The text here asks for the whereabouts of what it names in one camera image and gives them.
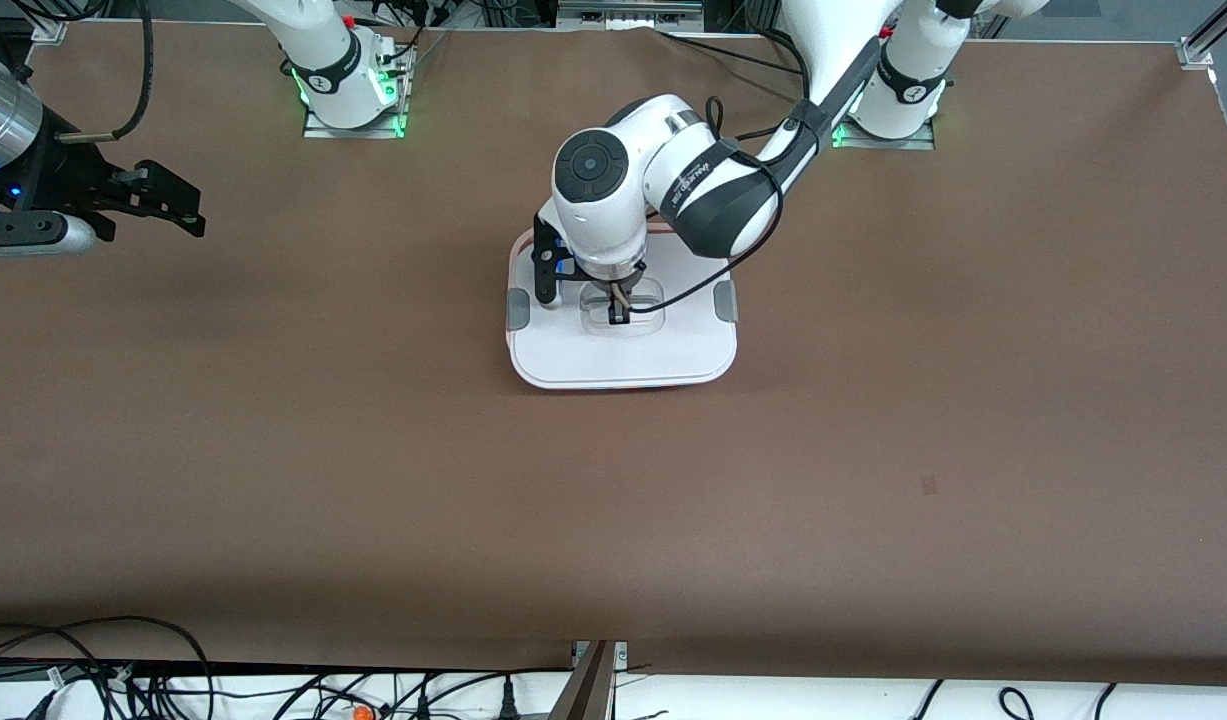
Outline white box lid grey latches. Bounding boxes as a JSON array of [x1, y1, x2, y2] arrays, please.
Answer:
[[505, 225, 740, 391]]

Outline pink translucent plastic box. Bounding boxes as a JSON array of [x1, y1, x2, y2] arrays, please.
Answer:
[[518, 226, 719, 393]]

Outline brown table cover sheet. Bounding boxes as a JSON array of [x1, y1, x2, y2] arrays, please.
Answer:
[[0, 20, 1227, 689]]

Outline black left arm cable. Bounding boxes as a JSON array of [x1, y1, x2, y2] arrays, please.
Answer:
[[625, 95, 786, 317]]

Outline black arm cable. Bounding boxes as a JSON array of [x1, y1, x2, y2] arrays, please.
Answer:
[[625, 95, 786, 317], [0, 0, 156, 143]]

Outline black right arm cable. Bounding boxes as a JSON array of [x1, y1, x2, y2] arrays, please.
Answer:
[[0, 0, 156, 143]]

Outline metal base plate green light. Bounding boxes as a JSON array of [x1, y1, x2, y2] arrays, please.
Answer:
[[826, 55, 937, 152], [301, 45, 411, 140]]

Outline long black table cable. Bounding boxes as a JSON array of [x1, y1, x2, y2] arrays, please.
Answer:
[[658, 28, 806, 79]]

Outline silver metal rail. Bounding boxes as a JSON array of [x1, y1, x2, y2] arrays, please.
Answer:
[[558, 0, 706, 31]]

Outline aluminium frame profile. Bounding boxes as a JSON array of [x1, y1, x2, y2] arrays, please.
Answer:
[[545, 640, 630, 720]]

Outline looped black floor cable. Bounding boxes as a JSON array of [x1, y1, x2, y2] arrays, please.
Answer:
[[0, 614, 216, 720]]

